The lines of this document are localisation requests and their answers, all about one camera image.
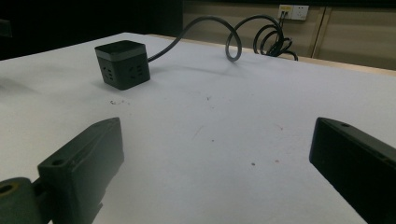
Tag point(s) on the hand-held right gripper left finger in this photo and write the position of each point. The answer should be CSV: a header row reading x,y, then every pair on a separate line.
x,y
84,165

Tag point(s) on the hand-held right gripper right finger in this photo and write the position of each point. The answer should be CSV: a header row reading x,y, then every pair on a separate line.
x,y
358,165

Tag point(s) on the black cube power socket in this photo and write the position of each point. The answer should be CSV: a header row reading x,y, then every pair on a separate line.
x,y
123,64

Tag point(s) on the white wall outlet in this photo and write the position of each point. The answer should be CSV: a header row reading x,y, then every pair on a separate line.
x,y
293,12

